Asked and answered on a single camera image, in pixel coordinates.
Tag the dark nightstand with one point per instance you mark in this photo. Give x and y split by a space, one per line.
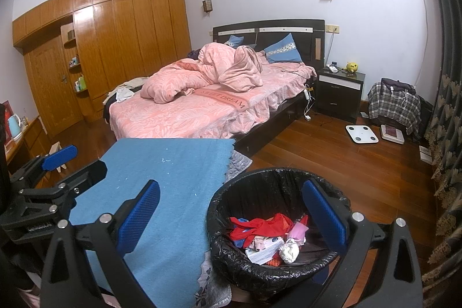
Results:
339 102

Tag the light blue kettle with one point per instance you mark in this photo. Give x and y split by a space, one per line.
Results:
14 125

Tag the small blue pillow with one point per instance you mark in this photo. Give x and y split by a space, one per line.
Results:
234 41

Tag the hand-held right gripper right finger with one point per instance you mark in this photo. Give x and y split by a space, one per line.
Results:
323 217

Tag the small teal bottle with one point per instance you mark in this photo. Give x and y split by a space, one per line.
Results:
74 61

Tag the dark wooden bed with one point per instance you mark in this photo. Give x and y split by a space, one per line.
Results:
310 37

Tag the pile of red rubbish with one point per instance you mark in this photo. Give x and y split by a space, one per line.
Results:
252 230

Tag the red plastic bag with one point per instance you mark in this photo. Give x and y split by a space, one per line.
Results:
281 223

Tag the white remote control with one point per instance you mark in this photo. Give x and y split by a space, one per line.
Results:
332 68

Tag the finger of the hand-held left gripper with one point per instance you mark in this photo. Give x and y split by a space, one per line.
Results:
59 157
88 172

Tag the plaid cloth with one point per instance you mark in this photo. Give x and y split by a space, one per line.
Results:
389 106

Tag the wooden wardrobe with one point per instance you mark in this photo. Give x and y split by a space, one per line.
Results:
144 41

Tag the white pink printed packet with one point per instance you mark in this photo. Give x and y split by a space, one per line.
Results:
261 254

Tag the blue tablecloth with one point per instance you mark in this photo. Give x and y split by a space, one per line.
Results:
162 167

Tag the red box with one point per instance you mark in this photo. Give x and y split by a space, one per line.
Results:
8 109

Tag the small brown box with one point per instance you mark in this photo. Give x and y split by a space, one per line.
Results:
70 35

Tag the black chair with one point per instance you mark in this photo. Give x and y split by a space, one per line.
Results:
426 116

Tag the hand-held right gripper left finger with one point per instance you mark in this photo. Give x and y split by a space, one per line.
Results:
141 217

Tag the pile of clothes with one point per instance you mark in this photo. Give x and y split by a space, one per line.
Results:
124 91

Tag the white scale with dark centre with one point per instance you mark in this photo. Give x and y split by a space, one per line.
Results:
391 133

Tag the small wall lamp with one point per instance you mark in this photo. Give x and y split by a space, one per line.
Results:
207 5

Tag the wall socket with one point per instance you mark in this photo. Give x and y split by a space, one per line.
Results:
332 28

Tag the dark purple garment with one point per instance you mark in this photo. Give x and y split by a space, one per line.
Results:
195 54

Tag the small wooden stool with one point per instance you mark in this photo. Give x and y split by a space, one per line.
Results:
55 147

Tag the orange foam mesh net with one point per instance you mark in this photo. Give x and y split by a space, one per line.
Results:
276 261

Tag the pink bed sheet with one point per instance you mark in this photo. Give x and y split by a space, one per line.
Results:
180 113

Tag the yellow plush toy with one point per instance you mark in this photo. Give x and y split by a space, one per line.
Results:
352 67

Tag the white tissue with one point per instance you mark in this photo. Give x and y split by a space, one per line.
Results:
290 250

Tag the wooden side cabinet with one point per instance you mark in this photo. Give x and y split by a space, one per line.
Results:
32 134

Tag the round bin with black liner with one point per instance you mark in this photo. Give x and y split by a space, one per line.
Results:
252 185

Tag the blue plastic bag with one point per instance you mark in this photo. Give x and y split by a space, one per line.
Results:
240 243

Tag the dark patterned curtain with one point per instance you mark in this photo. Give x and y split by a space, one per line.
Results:
447 77

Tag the person's pink clothing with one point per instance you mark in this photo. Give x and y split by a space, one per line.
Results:
30 299

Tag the white power strip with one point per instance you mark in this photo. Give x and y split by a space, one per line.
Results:
307 93

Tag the white bathroom scale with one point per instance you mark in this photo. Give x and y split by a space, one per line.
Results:
362 134

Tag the white floor box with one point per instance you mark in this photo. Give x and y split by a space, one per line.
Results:
425 154

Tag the pink cloth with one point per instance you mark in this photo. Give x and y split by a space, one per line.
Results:
299 230

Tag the pink duvet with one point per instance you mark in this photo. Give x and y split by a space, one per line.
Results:
223 66

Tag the large blue pillow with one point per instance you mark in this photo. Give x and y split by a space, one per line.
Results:
285 50

